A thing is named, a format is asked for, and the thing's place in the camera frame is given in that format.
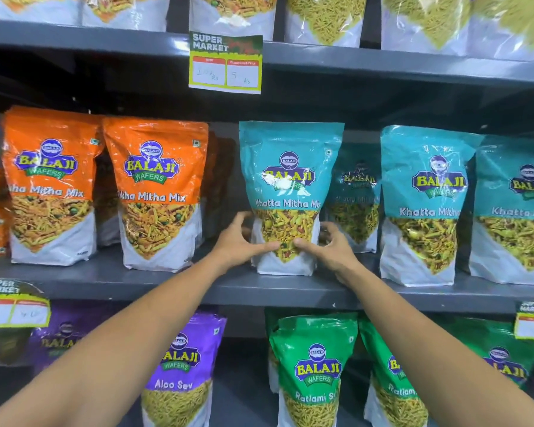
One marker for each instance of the person's left forearm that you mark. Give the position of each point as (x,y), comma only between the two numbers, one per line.
(115,351)

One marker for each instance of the person's right forearm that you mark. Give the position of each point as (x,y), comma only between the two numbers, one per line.
(427,351)

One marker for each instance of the person's right thumb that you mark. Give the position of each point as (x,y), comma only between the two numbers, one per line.
(308,248)

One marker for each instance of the grey metal shelf board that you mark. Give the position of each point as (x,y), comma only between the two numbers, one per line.
(382,66)
(271,289)

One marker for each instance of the teal snack mix packet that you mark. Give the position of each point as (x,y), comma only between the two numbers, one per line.
(356,195)
(516,217)
(427,195)
(289,173)

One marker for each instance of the person's left thumb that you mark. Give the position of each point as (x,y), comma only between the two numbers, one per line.
(265,249)

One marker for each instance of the white packet of yellow sev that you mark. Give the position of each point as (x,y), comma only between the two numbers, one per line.
(422,26)
(325,19)
(511,33)

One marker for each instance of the green sev packet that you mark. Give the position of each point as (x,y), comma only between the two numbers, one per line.
(503,351)
(389,377)
(313,369)

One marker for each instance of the white packet of mixed snack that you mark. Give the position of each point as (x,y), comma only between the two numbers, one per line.
(231,15)
(124,11)
(31,8)

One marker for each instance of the purple sev packet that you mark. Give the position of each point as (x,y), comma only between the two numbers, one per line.
(187,364)
(66,329)

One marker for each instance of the person's left hand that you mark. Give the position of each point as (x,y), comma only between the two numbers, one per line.
(233,248)

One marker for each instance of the person's right hand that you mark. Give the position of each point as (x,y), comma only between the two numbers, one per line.
(336,255)

